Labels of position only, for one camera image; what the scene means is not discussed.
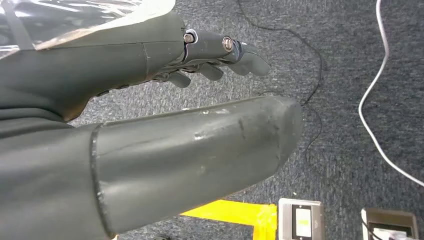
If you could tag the yellow floor tape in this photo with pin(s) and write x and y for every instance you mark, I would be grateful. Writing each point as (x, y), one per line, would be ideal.
(238, 213)

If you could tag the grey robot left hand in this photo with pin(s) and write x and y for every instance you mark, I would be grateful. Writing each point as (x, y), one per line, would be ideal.
(165, 159)

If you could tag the silver floor socket with label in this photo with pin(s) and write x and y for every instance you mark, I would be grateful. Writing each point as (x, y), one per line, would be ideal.
(285, 218)

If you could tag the open black floor socket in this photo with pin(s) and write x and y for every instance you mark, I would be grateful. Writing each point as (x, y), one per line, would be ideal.
(391, 217)

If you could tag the clear plastic film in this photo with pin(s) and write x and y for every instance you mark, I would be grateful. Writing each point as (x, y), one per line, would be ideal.
(66, 16)

